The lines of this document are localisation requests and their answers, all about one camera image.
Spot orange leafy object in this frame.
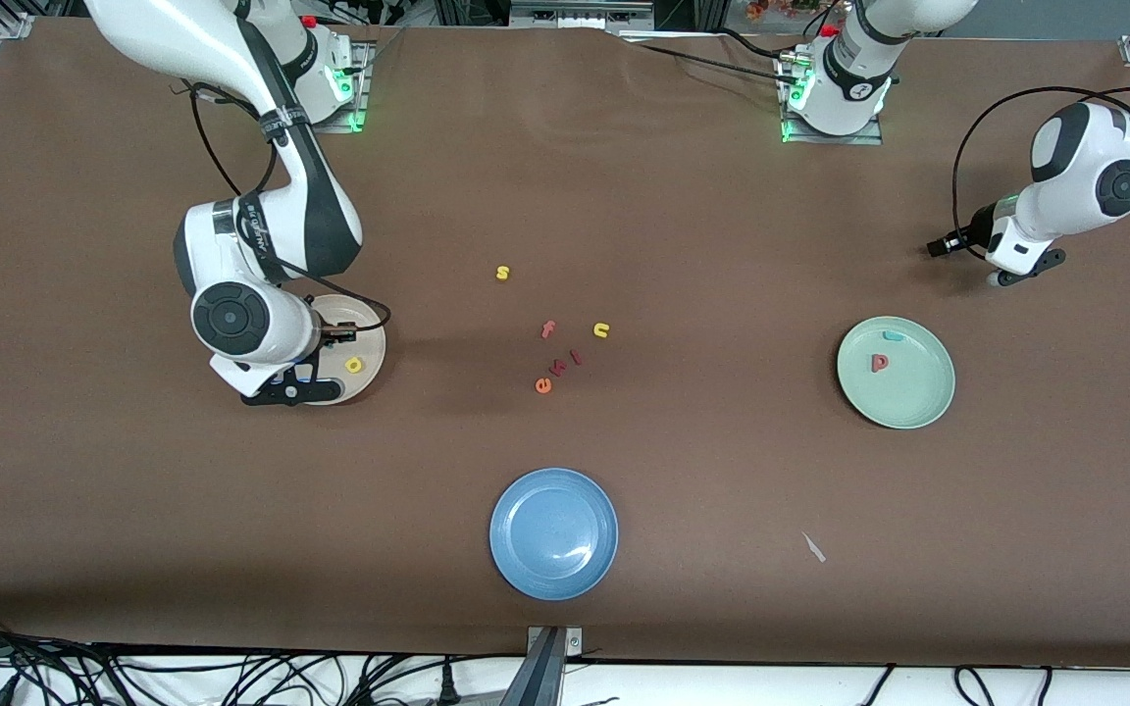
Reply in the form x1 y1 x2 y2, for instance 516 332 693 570
746 0 821 23

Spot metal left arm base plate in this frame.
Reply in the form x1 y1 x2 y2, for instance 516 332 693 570
779 54 886 147

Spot metal table edge bracket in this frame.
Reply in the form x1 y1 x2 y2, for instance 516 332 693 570
501 626 584 706

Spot beige round plate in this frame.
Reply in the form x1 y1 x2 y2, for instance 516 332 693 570
308 294 387 405

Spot blue round plate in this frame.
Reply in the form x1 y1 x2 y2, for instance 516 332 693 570
488 467 620 601

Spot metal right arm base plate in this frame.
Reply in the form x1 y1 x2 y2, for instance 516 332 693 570
310 39 372 134

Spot black cable across table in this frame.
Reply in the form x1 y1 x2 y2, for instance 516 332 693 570
619 27 801 89

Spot pale green round plate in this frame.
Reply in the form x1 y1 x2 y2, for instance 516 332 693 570
836 316 956 430

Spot aluminium frame bar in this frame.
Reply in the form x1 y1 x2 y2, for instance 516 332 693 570
511 0 654 30

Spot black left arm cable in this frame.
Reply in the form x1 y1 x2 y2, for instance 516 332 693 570
950 74 1130 261

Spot brown table cover sheet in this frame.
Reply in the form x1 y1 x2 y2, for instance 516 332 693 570
0 18 1130 670

